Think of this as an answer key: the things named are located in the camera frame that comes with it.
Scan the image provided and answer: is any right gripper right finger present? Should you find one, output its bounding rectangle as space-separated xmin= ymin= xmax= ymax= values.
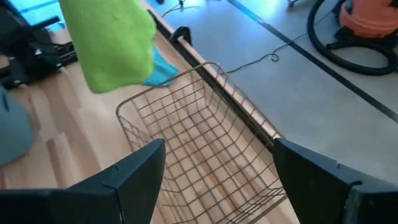
xmin=273 ymin=138 xmax=398 ymax=224

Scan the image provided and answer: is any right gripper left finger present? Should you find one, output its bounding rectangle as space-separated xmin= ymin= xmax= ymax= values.
xmin=0 ymin=139 xmax=166 ymax=224

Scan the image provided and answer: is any blue microfiber towel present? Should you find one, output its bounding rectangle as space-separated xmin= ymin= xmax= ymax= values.
xmin=144 ymin=45 xmax=180 ymax=88

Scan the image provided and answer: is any green microfiber towel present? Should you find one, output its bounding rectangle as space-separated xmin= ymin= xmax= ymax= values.
xmin=58 ymin=0 xmax=157 ymax=95

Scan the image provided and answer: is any teal plastic basket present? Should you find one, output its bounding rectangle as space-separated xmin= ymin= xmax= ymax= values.
xmin=0 ymin=86 xmax=35 ymax=166

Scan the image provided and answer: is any orange shop vacuum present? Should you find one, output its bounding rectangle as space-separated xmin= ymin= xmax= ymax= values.
xmin=307 ymin=0 xmax=398 ymax=77
xmin=331 ymin=0 xmax=398 ymax=50

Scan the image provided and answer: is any black table clamp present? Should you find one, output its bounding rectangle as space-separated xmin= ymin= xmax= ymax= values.
xmin=169 ymin=26 xmax=193 ymax=47

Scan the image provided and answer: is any metal wire basket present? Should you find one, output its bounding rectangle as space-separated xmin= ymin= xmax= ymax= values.
xmin=115 ymin=61 xmax=289 ymax=224

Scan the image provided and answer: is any black floor cable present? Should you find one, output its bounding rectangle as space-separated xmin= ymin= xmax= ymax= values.
xmin=226 ymin=9 xmax=335 ymax=75

